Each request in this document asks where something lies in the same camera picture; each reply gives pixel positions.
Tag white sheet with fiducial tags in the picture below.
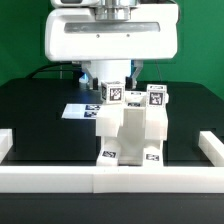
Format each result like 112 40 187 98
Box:
62 104 101 119

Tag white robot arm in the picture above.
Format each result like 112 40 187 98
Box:
45 0 180 89

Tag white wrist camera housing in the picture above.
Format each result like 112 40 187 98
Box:
50 0 100 7

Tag black cable bundle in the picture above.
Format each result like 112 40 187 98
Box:
24 61 84 80

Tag white chair seat part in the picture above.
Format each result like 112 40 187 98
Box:
101 118 165 167

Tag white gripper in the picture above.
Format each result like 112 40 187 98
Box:
45 4 179 90

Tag white chair back part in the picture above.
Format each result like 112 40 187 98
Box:
96 91 168 140

